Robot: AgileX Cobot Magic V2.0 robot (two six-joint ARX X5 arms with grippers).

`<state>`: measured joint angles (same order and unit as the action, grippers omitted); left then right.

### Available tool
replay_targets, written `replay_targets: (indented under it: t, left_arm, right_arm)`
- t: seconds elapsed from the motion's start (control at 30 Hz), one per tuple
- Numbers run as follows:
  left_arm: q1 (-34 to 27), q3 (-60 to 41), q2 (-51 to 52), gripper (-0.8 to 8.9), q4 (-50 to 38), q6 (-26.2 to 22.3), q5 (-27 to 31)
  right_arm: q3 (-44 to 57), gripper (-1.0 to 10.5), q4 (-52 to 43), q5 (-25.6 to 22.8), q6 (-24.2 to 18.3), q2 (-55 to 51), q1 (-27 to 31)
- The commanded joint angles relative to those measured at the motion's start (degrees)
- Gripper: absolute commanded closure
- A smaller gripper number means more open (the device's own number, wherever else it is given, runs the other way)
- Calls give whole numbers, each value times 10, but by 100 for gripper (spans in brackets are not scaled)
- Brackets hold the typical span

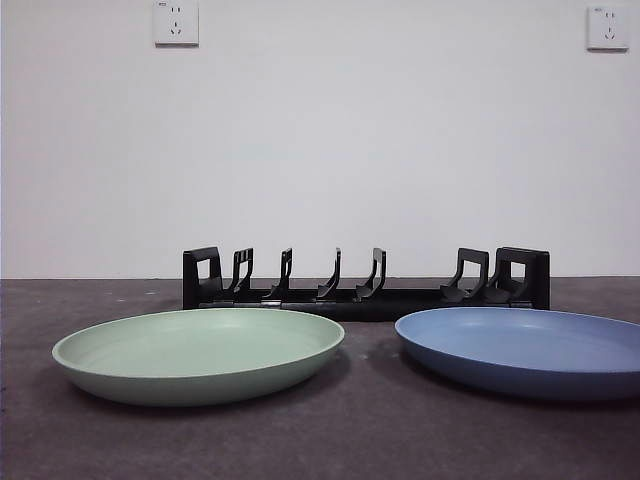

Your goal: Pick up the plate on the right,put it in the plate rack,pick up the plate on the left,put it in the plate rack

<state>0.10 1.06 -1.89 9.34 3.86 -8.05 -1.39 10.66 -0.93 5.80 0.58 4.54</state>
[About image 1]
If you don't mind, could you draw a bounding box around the pale green round plate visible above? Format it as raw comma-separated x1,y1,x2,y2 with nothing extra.
51,307,346,407

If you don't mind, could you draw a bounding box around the blue round plate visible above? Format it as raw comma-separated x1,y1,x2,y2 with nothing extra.
393,306,640,403

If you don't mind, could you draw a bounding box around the black plastic plate rack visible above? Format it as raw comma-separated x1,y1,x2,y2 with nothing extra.
182,245,552,323

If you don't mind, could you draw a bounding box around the white wall socket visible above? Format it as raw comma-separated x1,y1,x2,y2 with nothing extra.
153,0,200,49
586,5,630,53

